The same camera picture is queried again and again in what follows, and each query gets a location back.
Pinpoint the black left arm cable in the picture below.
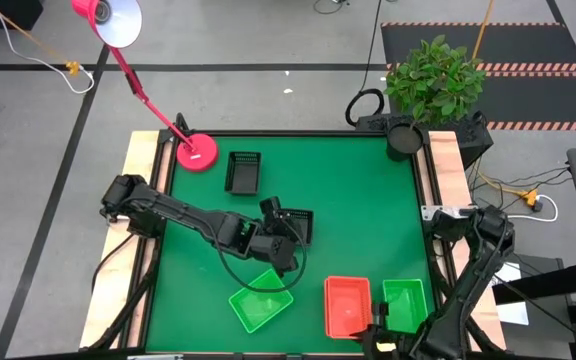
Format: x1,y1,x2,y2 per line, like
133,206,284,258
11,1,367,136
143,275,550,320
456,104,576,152
215,219,309,295

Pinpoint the orange rope with yellow connector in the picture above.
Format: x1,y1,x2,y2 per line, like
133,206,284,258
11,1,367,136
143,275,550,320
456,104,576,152
0,0,83,77

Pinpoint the black hazard-striped floor mat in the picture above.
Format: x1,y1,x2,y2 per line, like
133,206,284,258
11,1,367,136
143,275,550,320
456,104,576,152
380,21,576,132

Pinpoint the orange power plug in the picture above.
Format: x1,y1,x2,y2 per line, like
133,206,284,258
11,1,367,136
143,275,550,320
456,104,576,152
516,188,544,211

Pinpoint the black plastic slotted basket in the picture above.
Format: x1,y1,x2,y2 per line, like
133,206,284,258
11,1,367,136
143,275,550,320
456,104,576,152
275,208,315,247
223,150,263,196

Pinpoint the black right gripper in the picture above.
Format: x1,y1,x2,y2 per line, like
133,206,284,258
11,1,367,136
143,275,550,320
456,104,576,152
349,301,422,360

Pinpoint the yellow hanging cable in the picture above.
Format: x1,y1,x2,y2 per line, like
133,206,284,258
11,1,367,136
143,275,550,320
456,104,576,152
470,0,495,62

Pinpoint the orange plastic slotted basket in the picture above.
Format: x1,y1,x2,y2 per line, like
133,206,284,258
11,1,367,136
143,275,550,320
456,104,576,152
323,275,373,340
323,276,373,341

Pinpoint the green leafy potted tree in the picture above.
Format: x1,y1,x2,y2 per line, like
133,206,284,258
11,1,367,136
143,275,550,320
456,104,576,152
383,33,488,127

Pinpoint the green plastic slotted basket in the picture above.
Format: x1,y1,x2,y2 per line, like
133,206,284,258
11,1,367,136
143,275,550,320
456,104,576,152
381,278,429,335
227,267,295,335

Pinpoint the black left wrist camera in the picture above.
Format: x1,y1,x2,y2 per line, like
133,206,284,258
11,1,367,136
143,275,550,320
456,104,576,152
259,195,283,222

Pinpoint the silver metal bracket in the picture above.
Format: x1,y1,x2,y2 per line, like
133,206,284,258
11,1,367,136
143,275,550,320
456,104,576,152
420,203,475,222

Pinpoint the white floor cable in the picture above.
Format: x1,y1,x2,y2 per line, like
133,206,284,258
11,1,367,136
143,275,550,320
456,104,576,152
0,0,96,95

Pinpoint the black coiled floor cable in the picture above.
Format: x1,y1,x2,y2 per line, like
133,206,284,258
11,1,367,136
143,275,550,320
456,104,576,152
344,0,387,128

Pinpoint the red desk lamp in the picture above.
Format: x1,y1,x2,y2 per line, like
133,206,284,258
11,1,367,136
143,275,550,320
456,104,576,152
71,0,219,174

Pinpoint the wooden table side board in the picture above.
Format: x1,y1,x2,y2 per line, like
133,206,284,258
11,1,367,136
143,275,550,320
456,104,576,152
78,130,169,350
427,130,508,351

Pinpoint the black equipment case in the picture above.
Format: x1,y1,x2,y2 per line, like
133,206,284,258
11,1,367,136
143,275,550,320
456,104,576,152
0,0,45,30

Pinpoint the white paper sheet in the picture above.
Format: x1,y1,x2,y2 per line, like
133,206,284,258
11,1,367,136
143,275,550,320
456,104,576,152
492,262,531,327

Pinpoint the black plant pot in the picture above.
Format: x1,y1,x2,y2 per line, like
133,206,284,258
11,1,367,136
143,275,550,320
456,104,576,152
386,123,426,163

